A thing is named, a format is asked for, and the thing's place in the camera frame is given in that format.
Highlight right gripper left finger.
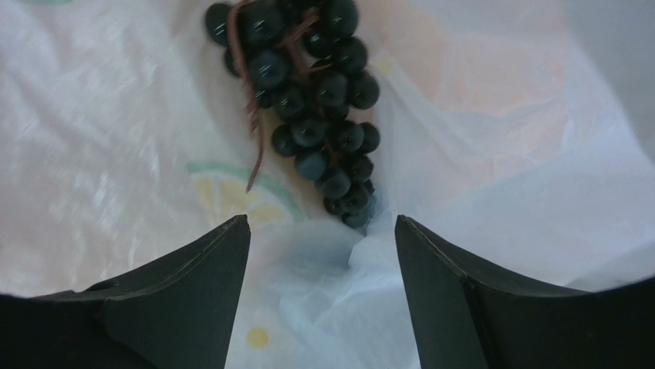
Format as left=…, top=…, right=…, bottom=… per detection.
left=1, top=215, right=251, bottom=368

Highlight fake black grapes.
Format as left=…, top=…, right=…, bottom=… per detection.
left=204, top=1, right=381, bottom=231

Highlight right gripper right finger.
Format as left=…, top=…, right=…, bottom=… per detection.
left=395, top=215, right=654, bottom=368

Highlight white plastic bag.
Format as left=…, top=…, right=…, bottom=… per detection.
left=1, top=1, right=654, bottom=368

